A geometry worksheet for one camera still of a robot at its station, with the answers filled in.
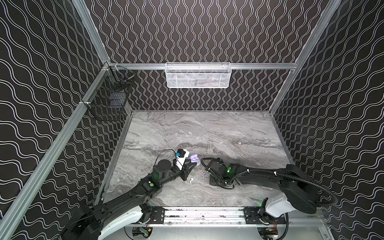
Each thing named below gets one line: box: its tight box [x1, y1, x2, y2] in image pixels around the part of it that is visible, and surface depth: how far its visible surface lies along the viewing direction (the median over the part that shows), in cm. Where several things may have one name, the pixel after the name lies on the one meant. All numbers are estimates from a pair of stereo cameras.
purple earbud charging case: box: [190, 154, 201, 166], surface depth 77 cm
